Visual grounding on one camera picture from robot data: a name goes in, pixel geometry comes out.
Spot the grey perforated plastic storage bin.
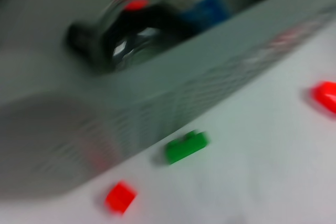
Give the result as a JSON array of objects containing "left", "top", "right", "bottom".
[{"left": 0, "top": 0, "right": 336, "bottom": 196}]

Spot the green toy brick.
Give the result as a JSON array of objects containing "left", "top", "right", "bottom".
[{"left": 164, "top": 130, "right": 211, "bottom": 165}]

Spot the small red toy brick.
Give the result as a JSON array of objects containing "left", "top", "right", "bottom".
[
  {"left": 104, "top": 180, "right": 139, "bottom": 216},
  {"left": 122, "top": 0, "right": 150, "bottom": 12}
]

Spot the blue square toy brick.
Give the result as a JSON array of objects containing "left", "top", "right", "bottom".
[{"left": 181, "top": 0, "right": 232, "bottom": 32}]

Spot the glass teacup black holder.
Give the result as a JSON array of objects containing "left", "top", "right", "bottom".
[{"left": 67, "top": 0, "right": 196, "bottom": 74}]

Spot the orange-red sloped toy brick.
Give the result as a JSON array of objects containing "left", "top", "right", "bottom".
[{"left": 307, "top": 81, "right": 336, "bottom": 117}]

